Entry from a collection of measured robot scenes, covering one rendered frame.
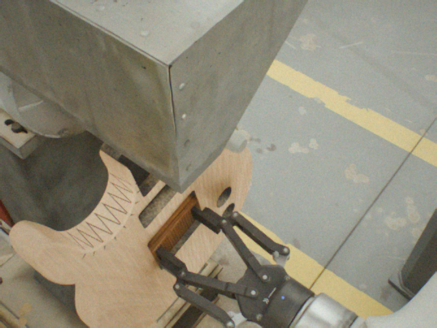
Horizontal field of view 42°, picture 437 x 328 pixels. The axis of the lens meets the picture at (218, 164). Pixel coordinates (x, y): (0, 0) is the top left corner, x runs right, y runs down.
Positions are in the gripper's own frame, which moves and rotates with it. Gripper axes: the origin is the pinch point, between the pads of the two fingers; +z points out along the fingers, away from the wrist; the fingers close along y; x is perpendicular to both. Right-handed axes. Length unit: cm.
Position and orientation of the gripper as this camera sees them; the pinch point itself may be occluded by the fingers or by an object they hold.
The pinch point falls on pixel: (179, 233)
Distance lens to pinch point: 82.1
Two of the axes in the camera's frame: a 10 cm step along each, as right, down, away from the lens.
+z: -7.8, -4.9, 3.8
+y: 6.1, -7.1, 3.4
